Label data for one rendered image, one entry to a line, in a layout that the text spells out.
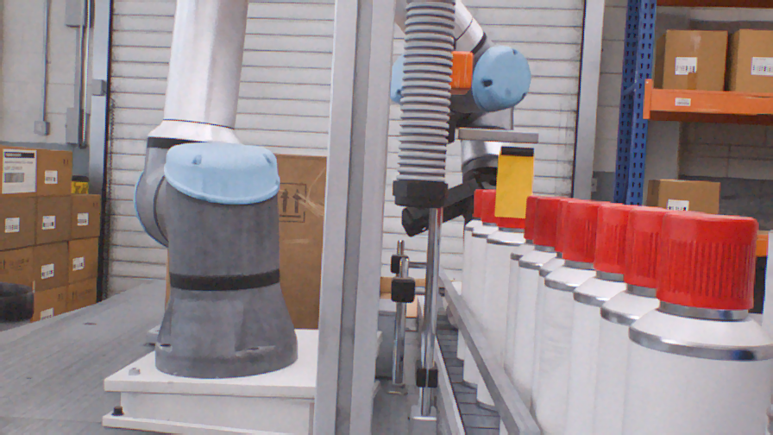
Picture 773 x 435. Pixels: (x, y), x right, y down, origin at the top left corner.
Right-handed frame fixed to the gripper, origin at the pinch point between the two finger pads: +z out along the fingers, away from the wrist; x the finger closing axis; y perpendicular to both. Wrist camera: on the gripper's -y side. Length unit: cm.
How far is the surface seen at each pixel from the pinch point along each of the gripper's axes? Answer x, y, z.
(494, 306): -26.2, -1.1, 10.1
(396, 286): -4.9, -9.9, -0.2
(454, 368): -7.3, -3.0, 10.6
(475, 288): -19.5, -2.1, 5.6
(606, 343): -64, -2, 26
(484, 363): -39.8, -4.0, 19.9
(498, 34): 288, 50, -288
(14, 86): 360, -269, -281
